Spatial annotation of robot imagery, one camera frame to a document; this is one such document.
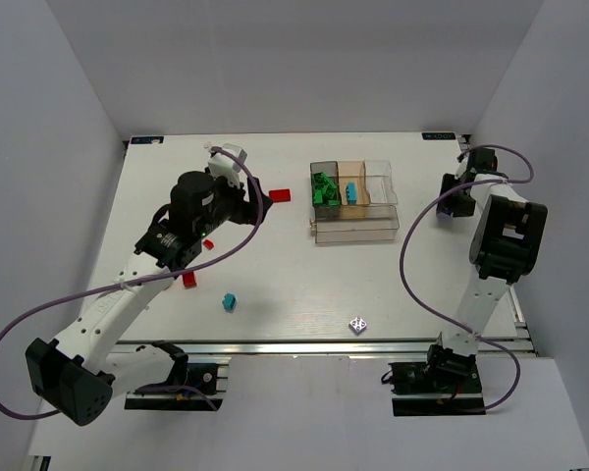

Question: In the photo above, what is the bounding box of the green tall lego brick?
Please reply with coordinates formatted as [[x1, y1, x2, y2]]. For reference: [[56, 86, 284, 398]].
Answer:
[[313, 189, 323, 206]]

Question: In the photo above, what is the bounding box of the green square lego brick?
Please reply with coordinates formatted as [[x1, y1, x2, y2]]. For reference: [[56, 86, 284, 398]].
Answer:
[[312, 172, 328, 188]]

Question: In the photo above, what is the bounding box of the green long lego brick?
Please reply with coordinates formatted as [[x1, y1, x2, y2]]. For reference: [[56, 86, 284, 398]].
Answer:
[[321, 182, 340, 201]]

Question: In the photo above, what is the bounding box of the purple lego cube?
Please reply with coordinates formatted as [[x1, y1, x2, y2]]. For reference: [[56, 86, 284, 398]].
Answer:
[[436, 206, 454, 218]]

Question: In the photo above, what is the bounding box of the teal long lego brick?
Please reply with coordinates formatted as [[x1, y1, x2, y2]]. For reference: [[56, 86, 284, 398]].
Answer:
[[345, 182, 358, 205]]

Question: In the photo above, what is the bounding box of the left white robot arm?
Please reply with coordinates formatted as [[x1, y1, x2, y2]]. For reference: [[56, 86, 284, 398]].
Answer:
[[26, 171, 272, 426]]

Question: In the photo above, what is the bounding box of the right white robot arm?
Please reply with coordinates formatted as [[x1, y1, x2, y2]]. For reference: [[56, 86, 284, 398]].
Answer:
[[428, 146, 548, 369]]

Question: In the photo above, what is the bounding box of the blue corner label right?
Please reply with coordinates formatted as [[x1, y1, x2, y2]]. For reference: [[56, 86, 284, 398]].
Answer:
[[421, 131, 456, 140]]

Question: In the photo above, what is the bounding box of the blue corner label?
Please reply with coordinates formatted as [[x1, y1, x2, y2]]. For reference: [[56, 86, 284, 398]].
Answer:
[[130, 135, 164, 145], [421, 131, 456, 140]]

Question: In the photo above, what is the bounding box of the red flat lego brick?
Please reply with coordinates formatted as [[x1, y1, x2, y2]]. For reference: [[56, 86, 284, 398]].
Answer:
[[269, 188, 292, 203]]

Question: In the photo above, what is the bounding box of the long grey drawer bin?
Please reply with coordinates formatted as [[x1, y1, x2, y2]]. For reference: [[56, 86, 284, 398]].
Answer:
[[310, 205, 400, 244]]

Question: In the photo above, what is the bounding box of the blue corner label left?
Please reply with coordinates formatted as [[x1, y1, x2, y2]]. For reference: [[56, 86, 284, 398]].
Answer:
[[130, 135, 164, 145]]

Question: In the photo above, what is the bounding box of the small teal lego brick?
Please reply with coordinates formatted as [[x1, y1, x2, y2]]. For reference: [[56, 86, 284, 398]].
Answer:
[[222, 293, 237, 312]]

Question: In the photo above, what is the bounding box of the amber plastic bin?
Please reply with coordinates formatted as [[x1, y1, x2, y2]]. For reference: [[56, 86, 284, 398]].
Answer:
[[338, 161, 370, 220]]

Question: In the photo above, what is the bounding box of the smoky grey plastic bin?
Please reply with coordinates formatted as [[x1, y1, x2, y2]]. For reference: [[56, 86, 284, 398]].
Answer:
[[310, 161, 342, 219]]

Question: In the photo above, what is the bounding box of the white dotted lego cube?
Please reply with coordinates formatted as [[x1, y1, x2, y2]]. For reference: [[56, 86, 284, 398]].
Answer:
[[348, 317, 367, 336]]

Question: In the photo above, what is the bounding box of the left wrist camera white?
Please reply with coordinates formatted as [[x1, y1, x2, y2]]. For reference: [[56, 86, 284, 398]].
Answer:
[[208, 143, 247, 188]]

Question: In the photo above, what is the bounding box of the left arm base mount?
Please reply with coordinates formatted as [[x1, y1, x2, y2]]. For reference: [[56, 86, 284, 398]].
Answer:
[[124, 340, 228, 412]]

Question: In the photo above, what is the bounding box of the aluminium table rail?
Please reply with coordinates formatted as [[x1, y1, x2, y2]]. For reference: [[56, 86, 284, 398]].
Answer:
[[112, 339, 536, 355]]

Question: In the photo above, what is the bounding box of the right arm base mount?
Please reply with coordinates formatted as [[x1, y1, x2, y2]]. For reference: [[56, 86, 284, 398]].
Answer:
[[380, 344, 486, 417]]

